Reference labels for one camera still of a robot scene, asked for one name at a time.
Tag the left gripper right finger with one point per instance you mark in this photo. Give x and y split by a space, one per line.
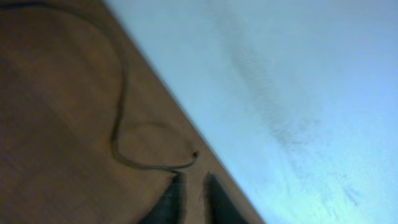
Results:
220 209

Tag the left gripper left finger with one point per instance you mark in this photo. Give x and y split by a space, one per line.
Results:
170 207

